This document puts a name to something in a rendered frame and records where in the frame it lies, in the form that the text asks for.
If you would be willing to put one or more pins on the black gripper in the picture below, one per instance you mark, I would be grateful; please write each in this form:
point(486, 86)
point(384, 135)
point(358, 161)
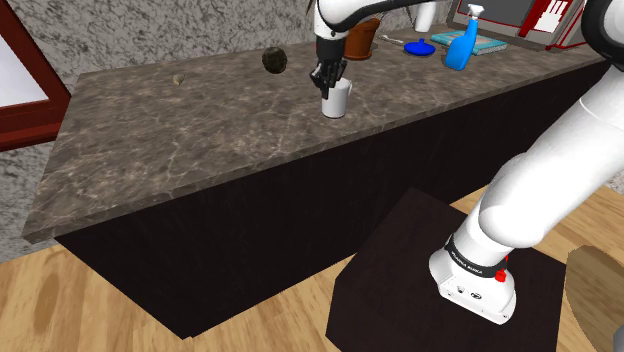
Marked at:
point(327, 58)

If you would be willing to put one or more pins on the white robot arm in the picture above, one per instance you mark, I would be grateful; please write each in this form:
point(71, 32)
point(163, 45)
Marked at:
point(546, 180)

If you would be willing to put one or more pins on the brown flower pot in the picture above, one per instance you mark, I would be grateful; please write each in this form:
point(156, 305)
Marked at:
point(362, 41)

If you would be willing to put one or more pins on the white mug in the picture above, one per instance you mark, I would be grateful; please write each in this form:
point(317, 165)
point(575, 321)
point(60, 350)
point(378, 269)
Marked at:
point(335, 102)

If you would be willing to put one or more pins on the dark round ball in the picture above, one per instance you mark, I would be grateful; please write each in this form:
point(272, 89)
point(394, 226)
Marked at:
point(274, 60)

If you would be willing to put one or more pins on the silver spoon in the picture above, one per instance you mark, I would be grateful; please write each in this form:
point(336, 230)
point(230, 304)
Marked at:
point(390, 39)

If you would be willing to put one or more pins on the blue round lid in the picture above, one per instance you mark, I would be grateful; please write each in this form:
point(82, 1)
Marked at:
point(419, 48)

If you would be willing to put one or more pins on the blue spray bottle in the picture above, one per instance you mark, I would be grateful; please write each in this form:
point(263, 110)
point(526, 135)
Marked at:
point(460, 48)

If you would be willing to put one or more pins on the small tan stone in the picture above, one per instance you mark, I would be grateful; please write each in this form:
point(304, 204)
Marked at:
point(178, 79)

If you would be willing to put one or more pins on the teal book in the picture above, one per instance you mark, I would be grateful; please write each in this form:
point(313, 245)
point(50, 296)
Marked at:
point(480, 44)

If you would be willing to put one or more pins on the dark counter cabinet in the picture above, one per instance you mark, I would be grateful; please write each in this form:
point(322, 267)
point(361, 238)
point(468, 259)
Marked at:
point(273, 214)

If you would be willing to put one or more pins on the grey and red appliance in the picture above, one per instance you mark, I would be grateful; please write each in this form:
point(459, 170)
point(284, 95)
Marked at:
point(526, 19)

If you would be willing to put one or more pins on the dark robot stand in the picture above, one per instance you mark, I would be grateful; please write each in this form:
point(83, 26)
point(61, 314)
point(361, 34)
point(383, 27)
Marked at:
point(390, 273)

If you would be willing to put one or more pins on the red framed window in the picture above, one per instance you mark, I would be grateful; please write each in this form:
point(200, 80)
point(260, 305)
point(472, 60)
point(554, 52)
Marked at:
point(29, 102)

